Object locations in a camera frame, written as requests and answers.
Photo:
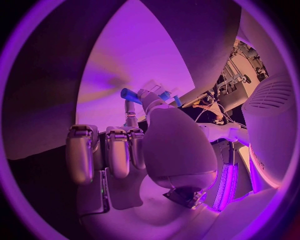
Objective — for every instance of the blue cylinder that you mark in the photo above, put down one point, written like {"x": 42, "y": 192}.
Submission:
{"x": 128, "y": 94}

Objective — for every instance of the blue peg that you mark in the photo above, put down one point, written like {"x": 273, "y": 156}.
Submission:
{"x": 165, "y": 96}
{"x": 178, "y": 100}

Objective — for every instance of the glowing light bar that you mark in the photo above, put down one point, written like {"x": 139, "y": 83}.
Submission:
{"x": 225, "y": 187}

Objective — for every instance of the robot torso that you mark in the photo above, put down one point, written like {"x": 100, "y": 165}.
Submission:
{"x": 269, "y": 116}

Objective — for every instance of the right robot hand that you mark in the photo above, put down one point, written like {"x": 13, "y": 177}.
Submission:
{"x": 178, "y": 146}

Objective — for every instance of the white task board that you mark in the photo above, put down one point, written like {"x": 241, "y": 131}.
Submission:
{"x": 131, "y": 56}

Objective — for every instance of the wheeled metal equipment rack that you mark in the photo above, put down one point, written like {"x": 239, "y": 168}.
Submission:
{"x": 236, "y": 75}

